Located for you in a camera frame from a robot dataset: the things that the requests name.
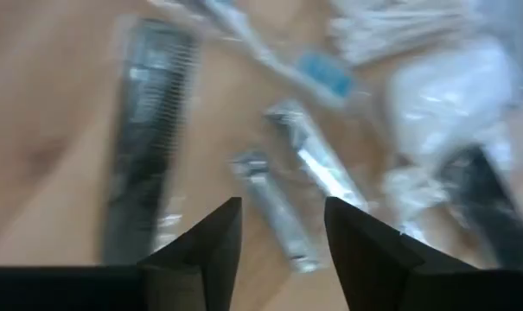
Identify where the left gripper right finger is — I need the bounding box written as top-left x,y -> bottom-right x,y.
324,196 -> 478,311

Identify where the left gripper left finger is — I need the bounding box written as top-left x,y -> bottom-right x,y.
137,196 -> 244,311

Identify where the razor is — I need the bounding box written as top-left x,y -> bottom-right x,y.
264,98 -> 371,213
228,149 -> 325,276

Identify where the black comb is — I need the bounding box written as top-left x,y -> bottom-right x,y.
436,144 -> 523,271
99,16 -> 202,265

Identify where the white vanity pack bag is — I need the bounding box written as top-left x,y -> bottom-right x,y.
329,0 -> 474,66
386,38 -> 518,174

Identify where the blue toothbrush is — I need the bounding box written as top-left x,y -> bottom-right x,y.
152,0 -> 360,107

